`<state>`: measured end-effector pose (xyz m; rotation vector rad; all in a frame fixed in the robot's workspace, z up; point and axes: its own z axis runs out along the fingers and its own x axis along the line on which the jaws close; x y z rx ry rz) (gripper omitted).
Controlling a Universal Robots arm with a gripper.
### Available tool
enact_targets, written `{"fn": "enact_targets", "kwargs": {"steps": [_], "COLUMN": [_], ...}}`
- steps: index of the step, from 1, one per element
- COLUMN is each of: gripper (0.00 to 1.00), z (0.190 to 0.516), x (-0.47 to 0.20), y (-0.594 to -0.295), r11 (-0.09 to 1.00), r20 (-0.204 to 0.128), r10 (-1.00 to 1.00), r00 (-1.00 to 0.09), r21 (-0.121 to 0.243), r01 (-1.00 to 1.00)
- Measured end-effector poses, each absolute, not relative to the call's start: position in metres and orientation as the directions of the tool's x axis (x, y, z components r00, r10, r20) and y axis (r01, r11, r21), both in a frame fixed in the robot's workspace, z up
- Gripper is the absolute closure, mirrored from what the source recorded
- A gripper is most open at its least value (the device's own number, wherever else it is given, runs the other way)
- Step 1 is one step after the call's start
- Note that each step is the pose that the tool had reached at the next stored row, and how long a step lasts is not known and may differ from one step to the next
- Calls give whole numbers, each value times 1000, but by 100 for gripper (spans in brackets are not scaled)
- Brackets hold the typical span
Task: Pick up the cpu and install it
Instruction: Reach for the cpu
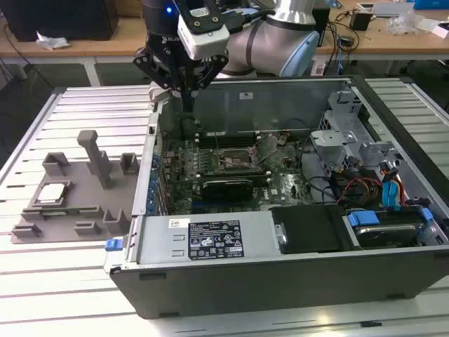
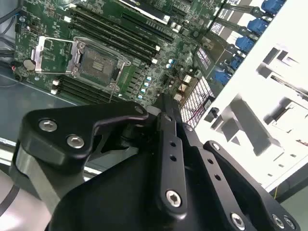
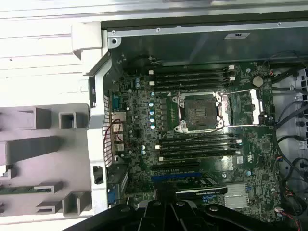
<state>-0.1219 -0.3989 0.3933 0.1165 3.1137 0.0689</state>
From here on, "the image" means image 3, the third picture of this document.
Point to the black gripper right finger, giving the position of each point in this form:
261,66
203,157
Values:
192,219

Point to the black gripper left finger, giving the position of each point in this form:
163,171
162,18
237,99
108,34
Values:
144,219

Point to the metal socket cover frame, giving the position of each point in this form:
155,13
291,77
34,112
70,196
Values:
255,107

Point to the CPU socket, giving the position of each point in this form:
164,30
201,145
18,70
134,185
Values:
199,111

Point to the black graphics card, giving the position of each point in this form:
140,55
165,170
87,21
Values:
207,186

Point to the silver chipset heatsink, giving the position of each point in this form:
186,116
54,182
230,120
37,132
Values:
235,196

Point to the black RAM slot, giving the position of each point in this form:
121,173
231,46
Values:
190,76
197,155
190,86
190,71
190,81
197,139
197,149
197,144

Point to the grey parts rack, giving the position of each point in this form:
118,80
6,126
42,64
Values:
72,168

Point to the green motherboard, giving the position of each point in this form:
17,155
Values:
255,144

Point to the green RAM stick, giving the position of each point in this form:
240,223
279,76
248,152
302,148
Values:
16,190

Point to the silver coin battery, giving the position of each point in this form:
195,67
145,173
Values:
257,81

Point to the open PC case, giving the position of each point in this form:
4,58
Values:
204,48

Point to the white case wall sticker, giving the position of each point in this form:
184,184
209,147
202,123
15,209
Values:
237,36

